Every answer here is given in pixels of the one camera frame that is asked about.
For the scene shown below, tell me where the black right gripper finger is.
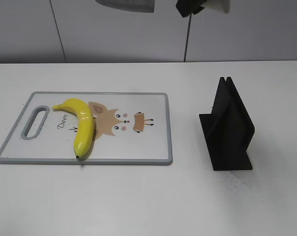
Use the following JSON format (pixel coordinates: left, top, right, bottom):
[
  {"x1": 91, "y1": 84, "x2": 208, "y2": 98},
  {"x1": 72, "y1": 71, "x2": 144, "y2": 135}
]
[{"x1": 176, "y1": 0, "x2": 207, "y2": 17}]

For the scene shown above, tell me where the white-handled kitchen knife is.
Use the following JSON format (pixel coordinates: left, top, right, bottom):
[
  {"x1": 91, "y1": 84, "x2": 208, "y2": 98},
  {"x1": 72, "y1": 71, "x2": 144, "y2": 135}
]
[{"x1": 96, "y1": 0, "x2": 230, "y2": 14}]

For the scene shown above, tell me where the yellow plastic banana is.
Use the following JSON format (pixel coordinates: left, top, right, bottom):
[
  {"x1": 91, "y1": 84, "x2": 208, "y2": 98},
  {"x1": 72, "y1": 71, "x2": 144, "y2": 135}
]
[{"x1": 52, "y1": 98, "x2": 94, "y2": 159}]

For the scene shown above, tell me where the black knife stand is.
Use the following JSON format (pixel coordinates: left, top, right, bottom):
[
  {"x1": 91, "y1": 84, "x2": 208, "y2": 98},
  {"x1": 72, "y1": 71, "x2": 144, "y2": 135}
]
[{"x1": 199, "y1": 77, "x2": 255, "y2": 171}]

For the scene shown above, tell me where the white grey-rimmed cutting board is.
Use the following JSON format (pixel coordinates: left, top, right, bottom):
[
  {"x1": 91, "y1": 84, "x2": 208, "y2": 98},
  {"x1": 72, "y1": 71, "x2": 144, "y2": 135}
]
[{"x1": 0, "y1": 91, "x2": 173, "y2": 165}]

